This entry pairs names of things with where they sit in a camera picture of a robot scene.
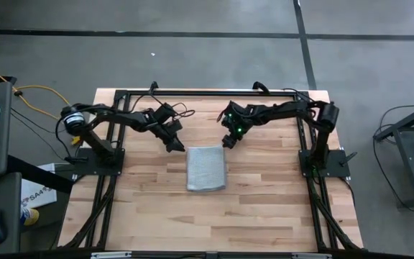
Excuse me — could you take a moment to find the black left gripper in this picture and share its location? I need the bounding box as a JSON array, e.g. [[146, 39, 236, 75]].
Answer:
[[152, 118, 186, 153]]

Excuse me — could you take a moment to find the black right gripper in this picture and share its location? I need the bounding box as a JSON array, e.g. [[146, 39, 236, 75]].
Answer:
[[222, 122, 247, 149]]

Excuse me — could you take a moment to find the grey waffle microfiber towel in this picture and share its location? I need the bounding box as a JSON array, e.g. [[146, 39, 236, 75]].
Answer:
[[185, 145, 228, 192]]

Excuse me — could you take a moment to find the black flat bar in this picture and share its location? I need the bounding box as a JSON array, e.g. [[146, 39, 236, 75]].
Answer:
[[7, 154, 75, 195]]

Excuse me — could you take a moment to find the yellow and white shoe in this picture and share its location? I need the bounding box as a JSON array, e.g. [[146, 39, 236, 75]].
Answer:
[[20, 206, 40, 227]]

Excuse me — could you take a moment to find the dark grey desk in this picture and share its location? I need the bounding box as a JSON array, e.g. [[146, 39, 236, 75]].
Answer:
[[0, 171, 23, 255]]

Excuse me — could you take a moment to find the grey metal side table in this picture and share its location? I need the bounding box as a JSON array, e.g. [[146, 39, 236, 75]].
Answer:
[[372, 99, 414, 212]]

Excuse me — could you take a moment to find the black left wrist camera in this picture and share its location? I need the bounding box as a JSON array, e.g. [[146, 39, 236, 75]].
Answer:
[[166, 119, 184, 133]]

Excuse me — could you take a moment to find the black looped wrist cable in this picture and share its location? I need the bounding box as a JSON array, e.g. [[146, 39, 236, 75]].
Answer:
[[170, 102, 196, 119]]

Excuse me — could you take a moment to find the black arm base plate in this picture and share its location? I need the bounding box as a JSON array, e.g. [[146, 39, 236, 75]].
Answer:
[[73, 147, 126, 176], [298, 149, 351, 178]]

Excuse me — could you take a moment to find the silver metal bracket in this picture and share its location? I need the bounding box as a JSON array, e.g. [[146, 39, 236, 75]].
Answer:
[[292, 253, 333, 259], [91, 251, 132, 259]]

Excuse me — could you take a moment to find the black floor cable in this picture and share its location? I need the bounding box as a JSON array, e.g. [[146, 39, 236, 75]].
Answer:
[[372, 104, 414, 213]]

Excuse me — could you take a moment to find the yellow cable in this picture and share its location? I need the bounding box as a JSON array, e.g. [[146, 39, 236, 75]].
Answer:
[[0, 59, 72, 122]]

